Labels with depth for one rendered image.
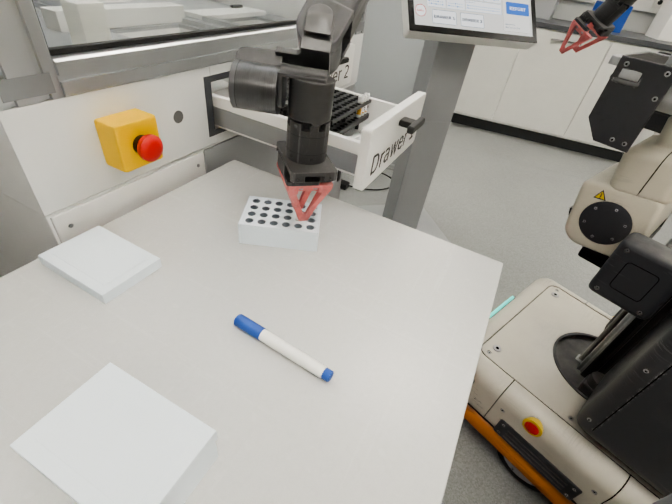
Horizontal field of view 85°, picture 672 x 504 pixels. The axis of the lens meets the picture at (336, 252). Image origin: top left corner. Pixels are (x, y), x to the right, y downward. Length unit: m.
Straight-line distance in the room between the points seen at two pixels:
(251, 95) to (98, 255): 0.30
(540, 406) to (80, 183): 1.13
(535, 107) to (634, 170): 2.84
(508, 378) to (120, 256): 0.99
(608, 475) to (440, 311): 0.74
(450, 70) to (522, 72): 2.10
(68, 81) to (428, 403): 0.60
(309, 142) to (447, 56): 1.21
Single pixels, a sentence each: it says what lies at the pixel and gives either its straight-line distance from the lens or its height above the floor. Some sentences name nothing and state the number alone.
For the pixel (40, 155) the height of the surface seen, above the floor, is 0.88.
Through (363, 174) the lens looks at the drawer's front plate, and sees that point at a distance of 0.63.
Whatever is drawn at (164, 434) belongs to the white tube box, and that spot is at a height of 0.81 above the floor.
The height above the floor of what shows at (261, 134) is 0.85.
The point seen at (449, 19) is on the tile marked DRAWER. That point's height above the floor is 1.00.
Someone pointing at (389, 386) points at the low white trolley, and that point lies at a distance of 0.45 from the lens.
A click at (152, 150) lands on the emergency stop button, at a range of 0.62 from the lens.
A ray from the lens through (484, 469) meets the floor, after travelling 1.35.
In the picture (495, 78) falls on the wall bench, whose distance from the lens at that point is 3.74.
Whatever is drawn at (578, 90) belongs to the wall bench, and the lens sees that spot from 3.82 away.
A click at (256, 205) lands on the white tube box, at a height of 0.80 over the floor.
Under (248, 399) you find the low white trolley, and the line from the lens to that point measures 0.43.
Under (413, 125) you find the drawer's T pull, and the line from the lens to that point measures 0.70.
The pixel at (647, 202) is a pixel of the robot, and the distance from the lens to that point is 1.02.
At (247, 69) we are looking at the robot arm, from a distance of 0.50.
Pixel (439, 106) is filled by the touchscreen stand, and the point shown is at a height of 0.68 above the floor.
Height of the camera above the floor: 1.13
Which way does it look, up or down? 39 degrees down
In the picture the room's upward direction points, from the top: 9 degrees clockwise
